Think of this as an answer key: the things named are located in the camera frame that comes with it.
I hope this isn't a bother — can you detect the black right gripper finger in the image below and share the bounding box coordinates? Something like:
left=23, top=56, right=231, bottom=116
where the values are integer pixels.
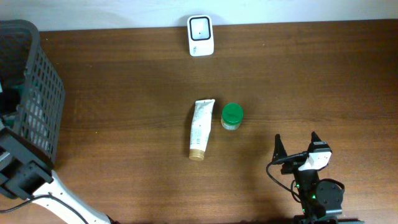
left=307, top=131, right=322, bottom=152
left=272, top=134, right=287, bottom=162

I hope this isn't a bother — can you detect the green lid jar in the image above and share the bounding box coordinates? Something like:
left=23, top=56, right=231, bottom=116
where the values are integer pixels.
left=221, top=103, right=244, bottom=131

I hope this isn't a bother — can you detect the white tube tan cap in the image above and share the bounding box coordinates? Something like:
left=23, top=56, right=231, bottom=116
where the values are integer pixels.
left=189, top=99, right=215, bottom=161

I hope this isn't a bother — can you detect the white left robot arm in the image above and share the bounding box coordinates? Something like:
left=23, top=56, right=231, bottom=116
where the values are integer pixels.
left=1, top=128, right=115, bottom=224

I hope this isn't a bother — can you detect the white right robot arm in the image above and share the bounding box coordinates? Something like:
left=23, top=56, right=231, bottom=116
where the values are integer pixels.
left=266, top=132, right=345, bottom=223

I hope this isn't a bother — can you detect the white barcode scanner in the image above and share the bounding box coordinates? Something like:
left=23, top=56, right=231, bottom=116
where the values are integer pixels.
left=187, top=15, right=215, bottom=57

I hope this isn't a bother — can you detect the grey plastic mesh basket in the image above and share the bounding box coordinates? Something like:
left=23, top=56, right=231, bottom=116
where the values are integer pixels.
left=1, top=20, right=66, bottom=164

